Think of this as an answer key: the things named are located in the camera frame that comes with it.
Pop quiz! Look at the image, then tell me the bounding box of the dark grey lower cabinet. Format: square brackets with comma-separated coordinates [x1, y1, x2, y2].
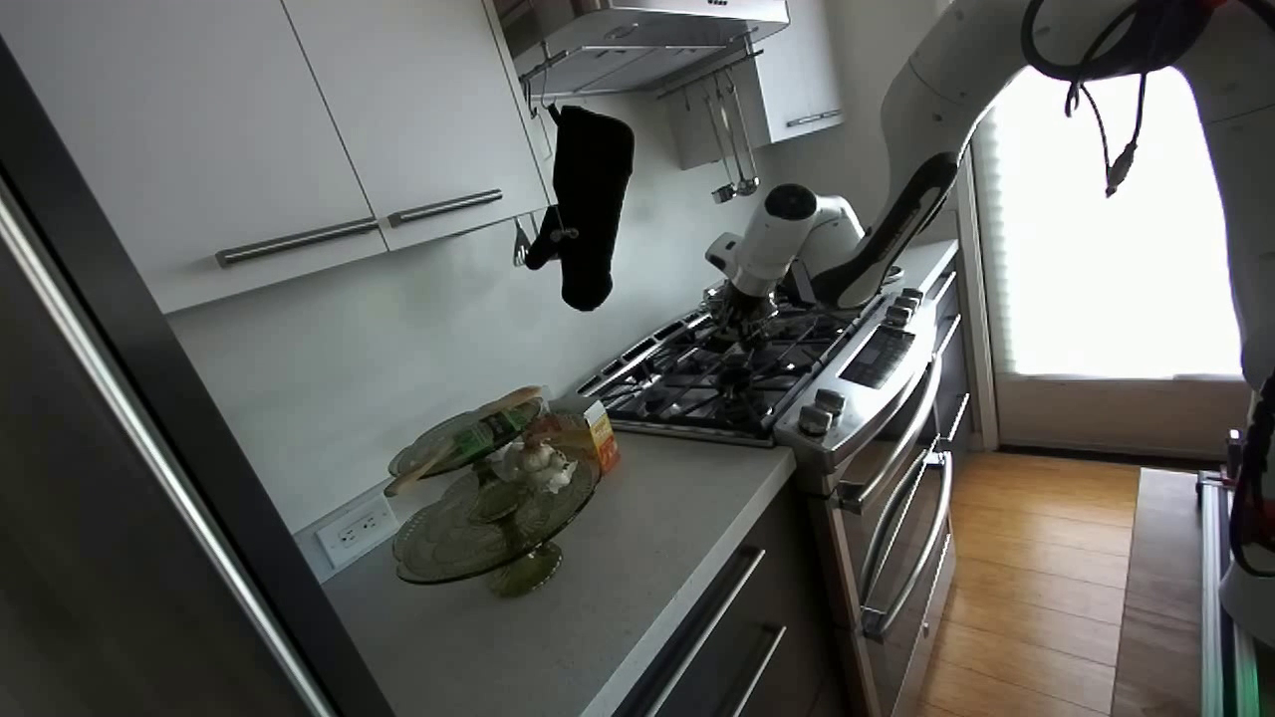
[613, 481, 856, 717]

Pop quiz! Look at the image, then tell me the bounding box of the narrow white upper cabinet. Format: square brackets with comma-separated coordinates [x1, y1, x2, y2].
[753, 0, 848, 146]

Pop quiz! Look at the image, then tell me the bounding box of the green glass tiered stand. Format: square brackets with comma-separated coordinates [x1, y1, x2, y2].
[384, 381, 605, 603]

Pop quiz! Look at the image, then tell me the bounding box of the dark grey refrigerator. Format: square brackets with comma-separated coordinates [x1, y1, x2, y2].
[0, 37, 397, 717]

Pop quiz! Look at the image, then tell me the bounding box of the dark brown table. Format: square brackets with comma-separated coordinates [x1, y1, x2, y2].
[1111, 462, 1210, 717]

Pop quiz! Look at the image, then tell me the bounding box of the white wall outlet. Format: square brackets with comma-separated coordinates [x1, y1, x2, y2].
[311, 491, 404, 574]

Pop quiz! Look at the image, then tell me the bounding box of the stainless steel range hood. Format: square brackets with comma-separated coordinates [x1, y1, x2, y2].
[493, 0, 799, 100]

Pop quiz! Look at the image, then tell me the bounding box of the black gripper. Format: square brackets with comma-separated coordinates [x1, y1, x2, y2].
[708, 278, 787, 360]

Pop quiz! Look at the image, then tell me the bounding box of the white garlic bulb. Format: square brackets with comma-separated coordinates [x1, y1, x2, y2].
[520, 441, 579, 491]

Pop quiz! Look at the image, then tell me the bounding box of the hanging metal utensil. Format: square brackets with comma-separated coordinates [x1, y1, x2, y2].
[730, 72, 764, 199]

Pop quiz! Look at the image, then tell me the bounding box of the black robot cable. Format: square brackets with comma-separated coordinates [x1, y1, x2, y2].
[1016, 0, 1209, 202]

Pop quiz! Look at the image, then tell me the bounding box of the orange and white carton box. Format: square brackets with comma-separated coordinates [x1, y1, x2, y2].
[550, 394, 626, 481]

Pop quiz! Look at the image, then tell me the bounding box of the metal drawer handle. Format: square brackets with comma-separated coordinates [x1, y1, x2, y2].
[722, 620, 795, 717]
[647, 543, 775, 717]

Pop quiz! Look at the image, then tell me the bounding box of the bright window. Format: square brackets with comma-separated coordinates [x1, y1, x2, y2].
[973, 64, 1254, 388]

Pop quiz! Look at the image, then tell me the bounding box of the metal bar cabinet handle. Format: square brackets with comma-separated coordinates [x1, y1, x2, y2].
[212, 215, 387, 271]
[384, 185, 510, 231]

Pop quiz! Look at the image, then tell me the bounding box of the stainless steel gas stove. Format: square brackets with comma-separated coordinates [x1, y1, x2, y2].
[573, 235, 983, 717]

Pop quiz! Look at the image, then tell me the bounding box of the black oven mitt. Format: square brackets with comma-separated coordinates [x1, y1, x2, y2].
[520, 100, 638, 315]

